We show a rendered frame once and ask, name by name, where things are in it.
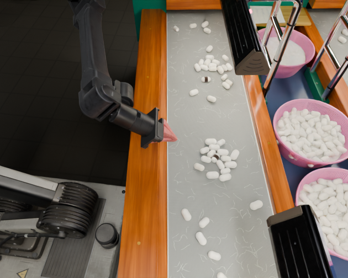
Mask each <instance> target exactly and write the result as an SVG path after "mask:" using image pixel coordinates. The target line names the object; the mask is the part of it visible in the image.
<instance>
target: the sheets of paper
mask: <svg viewBox="0 0 348 278"><path fill-rule="evenodd" d="M250 8H251V10H252V15H253V18H254V21H255V24H259V23H267V22H268V18H269V16H270V12H271V9H272V6H250ZM277 20H278V22H279V23H285V20H284V18H283V15H282V12H281V9H280V8H279V10H278V14H277Z"/></svg>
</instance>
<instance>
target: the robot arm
mask: <svg viewBox="0 0 348 278"><path fill-rule="evenodd" d="M67 1H68V3H69V5H70V7H71V9H72V11H73V13H74V16H73V25H74V27H75V28H77V29H78V30H79V31H80V46H81V62H82V79H81V91H80V92H79V93H78V96H79V105H80V108H81V111H82V113H83V114H84V115H86V116H88V117H90V118H91V119H96V120H98V121H100V122H101V121H102V120H103V119H104V118H106V117H107V116H108V115H109V122H112V123H114V124H116V125H118V126H121V127H123V128H125V129H127V130H130V131H132V132H134V133H137V134H139V135H141V146H140V147H141V148H144V149H146V148H148V146H149V145H148V144H150V143H156V142H158V143H159V142H175V141H177V140H178V139H177V137H176V135H175V134H174V133H173V131H172V130H171V128H170V126H169V125H168V123H167V121H166V120H165V119H163V118H161V119H159V120H158V113H159V110H160V109H158V108H154V109H152V110H151V111H150V112H149V113H148V114H145V113H143V112H141V111H138V110H136V109H134V108H133V106H134V98H133V88H132V86H131V85H130V84H129V83H126V82H120V81H118V80H115V81H114V82H112V79H111V78H110V76H109V73H108V69H107V61H106V53H105V49H104V41H103V34H102V12H103V11H104V10H105V9H106V5H105V1H104V0H67Z"/></svg>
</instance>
